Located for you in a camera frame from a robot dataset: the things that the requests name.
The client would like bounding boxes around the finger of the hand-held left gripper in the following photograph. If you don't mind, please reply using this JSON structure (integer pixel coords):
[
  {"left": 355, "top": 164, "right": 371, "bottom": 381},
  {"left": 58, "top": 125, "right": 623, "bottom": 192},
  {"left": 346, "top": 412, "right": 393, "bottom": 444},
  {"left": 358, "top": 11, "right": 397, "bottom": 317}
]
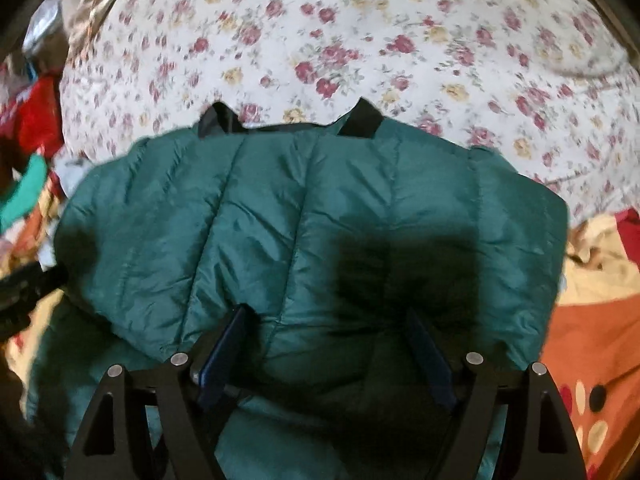
[{"left": 12, "top": 264, "right": 69, "bottom": 306}]

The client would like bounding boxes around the clear plastic bag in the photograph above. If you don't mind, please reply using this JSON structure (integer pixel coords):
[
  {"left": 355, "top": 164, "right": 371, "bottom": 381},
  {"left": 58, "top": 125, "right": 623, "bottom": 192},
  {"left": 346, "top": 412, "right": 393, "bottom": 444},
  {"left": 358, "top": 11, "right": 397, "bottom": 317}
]
[{"left": 22, "top": 0, "right": 67, "bottom": 57}]

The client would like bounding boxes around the dark green puffer jacket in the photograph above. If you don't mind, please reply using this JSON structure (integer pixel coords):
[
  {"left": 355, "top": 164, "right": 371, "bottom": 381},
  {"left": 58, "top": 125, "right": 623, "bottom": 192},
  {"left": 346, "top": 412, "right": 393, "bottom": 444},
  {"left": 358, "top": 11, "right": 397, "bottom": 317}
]
[{"left": 25, "top": 100, "right": 571, "bottom": 480}]

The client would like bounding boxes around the beige satin cloth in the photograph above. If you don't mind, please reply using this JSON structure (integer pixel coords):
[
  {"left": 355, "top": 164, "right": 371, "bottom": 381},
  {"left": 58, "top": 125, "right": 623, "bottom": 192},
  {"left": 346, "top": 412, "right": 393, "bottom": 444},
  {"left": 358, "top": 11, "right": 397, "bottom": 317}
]
[{"left": 65, "top": 0, "right": 148, "bottom": 61}]

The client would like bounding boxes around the white floral quilt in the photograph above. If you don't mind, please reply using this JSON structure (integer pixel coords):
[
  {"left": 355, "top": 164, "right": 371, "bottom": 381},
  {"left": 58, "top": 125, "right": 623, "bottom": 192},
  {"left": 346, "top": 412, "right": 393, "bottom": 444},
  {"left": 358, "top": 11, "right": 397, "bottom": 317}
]
[{"left": 60, "top": 0, "right": 640, "bottom": 231}]

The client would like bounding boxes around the orange printed blanket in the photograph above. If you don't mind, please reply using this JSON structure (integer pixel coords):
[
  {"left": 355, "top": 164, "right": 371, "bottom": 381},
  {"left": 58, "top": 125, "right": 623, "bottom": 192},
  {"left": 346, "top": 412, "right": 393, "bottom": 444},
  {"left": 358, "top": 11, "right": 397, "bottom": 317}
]
[{"left": 0, "top": 212, "right": 640, "bottom": 480}]

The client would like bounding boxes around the teal cloth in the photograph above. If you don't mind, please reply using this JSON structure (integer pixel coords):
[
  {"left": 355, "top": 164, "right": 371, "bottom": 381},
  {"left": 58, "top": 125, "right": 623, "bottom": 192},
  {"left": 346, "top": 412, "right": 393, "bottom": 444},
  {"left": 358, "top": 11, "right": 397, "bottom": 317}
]
[{"left": 0, "top": 152, "right": 52, "bottom": 232}]

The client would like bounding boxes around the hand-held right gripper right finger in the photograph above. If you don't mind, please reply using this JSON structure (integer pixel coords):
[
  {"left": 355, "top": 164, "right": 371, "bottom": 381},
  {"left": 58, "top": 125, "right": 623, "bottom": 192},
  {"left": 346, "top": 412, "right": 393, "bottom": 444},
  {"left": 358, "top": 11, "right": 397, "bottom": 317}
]
[{"left": 405, "top": 307, "right": 589, "bottom": 480}]

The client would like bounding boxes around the red patterned cloth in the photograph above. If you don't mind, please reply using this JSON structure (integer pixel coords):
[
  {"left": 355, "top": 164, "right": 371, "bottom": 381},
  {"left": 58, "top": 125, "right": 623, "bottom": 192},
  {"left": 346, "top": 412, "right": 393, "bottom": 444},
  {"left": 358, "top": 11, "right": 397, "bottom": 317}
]
[{"left": 614, "top": 207, "right": 640, "bottom": 247}]

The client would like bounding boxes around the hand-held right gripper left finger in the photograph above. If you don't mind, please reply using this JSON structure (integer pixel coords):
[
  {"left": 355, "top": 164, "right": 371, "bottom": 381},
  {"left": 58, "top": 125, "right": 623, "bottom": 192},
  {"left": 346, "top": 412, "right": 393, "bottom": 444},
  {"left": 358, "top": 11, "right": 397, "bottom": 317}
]
[{"left": 64, "top": 305, "right": 252, "bottom": 480}]

